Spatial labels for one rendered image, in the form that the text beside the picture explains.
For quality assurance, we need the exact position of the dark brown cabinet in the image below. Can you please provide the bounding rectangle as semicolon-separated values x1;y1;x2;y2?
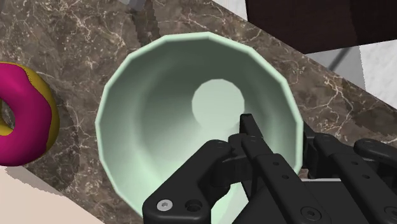
244;0;397;55

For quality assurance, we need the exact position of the grey object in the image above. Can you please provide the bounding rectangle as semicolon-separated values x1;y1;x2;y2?
119;0;145;9

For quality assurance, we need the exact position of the pale green cup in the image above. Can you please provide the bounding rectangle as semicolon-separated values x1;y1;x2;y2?
95;32;304;224

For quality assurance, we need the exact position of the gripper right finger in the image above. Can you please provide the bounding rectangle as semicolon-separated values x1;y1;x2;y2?
302;123;397;224

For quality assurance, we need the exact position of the pink frosted donut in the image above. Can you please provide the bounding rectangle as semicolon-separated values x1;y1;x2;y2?
0;62;60;167

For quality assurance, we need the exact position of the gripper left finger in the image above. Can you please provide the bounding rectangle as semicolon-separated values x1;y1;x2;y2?
142;113;332;224

